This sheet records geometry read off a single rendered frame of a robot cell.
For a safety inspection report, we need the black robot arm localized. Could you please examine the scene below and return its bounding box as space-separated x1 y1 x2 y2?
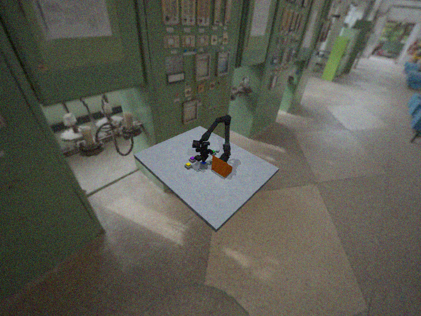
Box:
192 115 231 162

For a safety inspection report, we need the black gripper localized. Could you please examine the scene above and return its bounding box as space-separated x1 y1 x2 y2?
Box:
195 149 213 162

